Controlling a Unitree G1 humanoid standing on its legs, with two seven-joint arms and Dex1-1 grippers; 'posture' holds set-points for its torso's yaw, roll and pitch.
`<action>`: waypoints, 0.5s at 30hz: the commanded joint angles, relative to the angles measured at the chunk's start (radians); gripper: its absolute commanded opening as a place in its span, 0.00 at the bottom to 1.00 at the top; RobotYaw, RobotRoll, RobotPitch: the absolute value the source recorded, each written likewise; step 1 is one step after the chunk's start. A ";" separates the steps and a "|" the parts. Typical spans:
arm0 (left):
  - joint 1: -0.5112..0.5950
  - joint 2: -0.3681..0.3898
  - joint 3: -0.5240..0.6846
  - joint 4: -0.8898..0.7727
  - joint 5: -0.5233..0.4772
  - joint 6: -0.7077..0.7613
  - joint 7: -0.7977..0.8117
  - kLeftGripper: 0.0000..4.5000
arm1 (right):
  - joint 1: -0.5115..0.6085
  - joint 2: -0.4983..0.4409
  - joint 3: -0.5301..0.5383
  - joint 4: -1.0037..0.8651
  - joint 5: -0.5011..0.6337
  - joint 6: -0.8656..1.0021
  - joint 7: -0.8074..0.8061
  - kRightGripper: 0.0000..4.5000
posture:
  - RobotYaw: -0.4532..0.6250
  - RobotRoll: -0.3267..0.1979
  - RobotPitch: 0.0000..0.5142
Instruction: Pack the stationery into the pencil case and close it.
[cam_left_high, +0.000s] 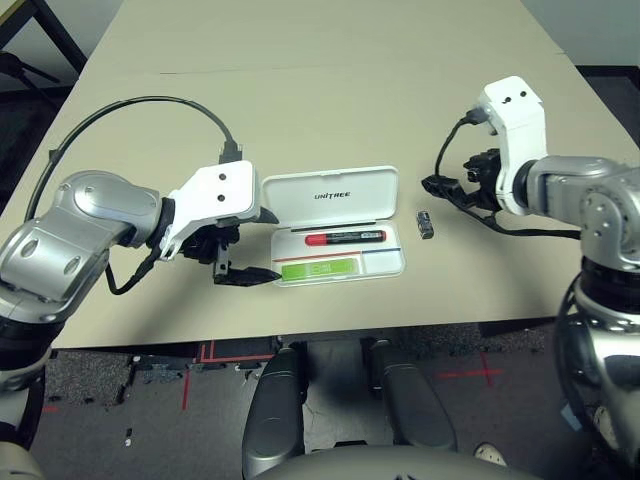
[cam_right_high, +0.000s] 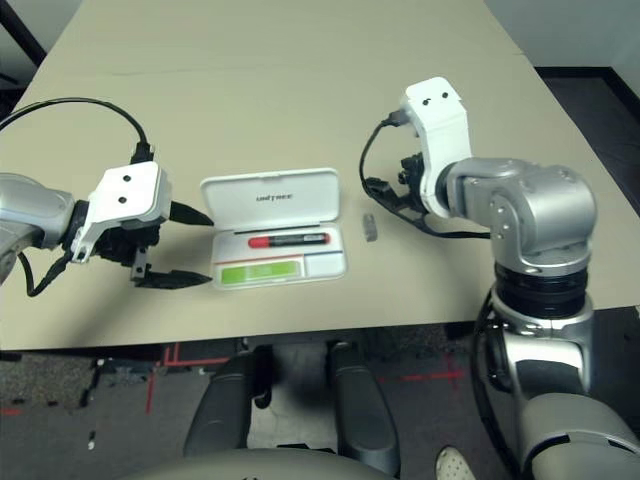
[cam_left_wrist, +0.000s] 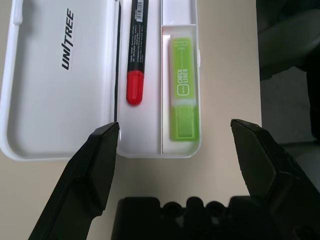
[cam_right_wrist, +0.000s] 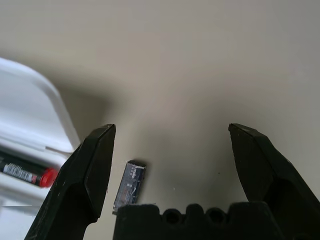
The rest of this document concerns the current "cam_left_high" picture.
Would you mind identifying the blue grey paper square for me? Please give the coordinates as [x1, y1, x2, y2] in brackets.
[559, 404, 584, 431]

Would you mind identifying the white perforated shoe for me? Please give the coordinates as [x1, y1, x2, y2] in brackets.
[473, 442, 509, 469]
[594, 405, 621, 446]

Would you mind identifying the red and black marker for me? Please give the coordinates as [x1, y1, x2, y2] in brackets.
[304, 228, 388, 247]

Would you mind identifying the dark grey robot leg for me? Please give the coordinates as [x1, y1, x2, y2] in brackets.
[368, 339, 459, 454]
[242, 344, 307, 479]

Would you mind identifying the red tape corner outline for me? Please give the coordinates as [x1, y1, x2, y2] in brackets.
[199, 339, 276, 364]

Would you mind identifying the dark grey right robot leg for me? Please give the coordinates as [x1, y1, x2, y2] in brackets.
[368, 339, 459, 454]

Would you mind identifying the grey robot torso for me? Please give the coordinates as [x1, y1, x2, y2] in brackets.
[254, 444, 541, 480]

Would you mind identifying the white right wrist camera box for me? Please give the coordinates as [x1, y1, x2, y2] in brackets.
[474, 75, 545, 216]

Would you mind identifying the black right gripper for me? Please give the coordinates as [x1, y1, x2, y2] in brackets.
[421, 148, 501, 214]

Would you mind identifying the white plastic pencil case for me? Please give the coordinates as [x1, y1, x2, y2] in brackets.
[260, 165, 407, 289]

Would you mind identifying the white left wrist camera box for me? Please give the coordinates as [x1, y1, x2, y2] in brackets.
[158, 159, 261, 264]

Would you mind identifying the black metal stand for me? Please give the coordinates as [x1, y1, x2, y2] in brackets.
[0, 49, 61, 94]

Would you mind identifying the dark grey left robot leg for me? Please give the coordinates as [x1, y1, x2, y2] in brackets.
[242, 344, 307, 479]

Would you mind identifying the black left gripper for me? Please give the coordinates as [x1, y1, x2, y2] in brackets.
[182, 207, 281, 287]

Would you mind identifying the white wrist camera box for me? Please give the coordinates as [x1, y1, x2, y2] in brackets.
[158, 159, 261, 264]
[474, 75, 545, 216]

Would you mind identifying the black framed side table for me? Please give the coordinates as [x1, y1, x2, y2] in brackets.
[0, 0, 89, 76]

